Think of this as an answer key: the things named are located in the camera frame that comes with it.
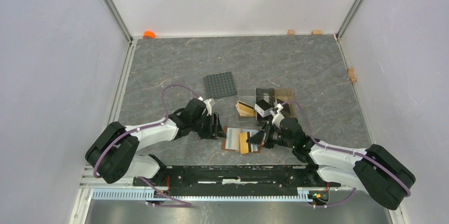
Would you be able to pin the brown leather card holder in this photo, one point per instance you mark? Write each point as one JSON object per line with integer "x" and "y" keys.
{"x": 255, "y": 148}

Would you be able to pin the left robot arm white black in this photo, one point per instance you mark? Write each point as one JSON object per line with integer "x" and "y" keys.
{"x": 114, "y": 154}

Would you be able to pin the orange round cap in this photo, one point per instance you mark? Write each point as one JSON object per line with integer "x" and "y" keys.
{"x": 148, "y": 35}

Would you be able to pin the gold credit card stack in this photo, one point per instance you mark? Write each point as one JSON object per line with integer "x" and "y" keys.
{"x": 245, "y": 110}

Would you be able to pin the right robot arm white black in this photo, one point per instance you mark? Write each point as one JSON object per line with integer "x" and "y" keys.
{"x": 374, "y": 170}

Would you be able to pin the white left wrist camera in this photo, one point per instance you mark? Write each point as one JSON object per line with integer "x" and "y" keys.
{"x": 209, "y": 103}

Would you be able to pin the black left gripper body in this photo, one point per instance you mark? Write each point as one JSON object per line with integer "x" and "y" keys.
{"x": 204, "y": 126}

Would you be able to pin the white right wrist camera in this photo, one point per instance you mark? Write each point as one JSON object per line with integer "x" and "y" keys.
{"x": 277, "y": 115}

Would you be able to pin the white slotted cable duct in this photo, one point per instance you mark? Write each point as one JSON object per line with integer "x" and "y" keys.
{"x": 150, "y": 195}

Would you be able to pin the dark grey studded baseplate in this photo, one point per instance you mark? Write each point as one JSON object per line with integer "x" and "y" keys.
{"x": 220, "y": 85}

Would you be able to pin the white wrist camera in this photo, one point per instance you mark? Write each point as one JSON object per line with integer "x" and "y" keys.
{"x": 277, "y": 115}
{"x": 209, "y": 103}

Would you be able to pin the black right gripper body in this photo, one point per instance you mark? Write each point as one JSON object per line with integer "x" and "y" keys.
{"x": 275, "y": 136}

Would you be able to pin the black credit card stack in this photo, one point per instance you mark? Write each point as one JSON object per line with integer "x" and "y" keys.
{"x": 286, "y": 111}

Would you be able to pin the curved wooden piece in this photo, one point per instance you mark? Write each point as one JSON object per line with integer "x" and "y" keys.
{"x": 351, "y": 75}

